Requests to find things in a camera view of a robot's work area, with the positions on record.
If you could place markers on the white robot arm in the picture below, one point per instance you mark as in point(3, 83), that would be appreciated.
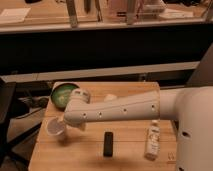
point(191, 107)

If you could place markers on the green ceramic bowl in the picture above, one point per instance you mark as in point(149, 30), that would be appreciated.
point(60, 95)

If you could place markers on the white rectangular block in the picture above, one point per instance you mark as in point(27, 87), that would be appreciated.
point(110, 97)

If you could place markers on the black rectangular remote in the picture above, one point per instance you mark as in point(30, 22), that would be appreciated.
point(108, 144)

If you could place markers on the white tube bottle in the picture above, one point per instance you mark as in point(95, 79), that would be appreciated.
point(152, 144)

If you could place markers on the white paper sheet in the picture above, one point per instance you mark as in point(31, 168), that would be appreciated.
point(14, 15)

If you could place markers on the metal frame post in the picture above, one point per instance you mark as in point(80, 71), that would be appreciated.
point(72, 13)

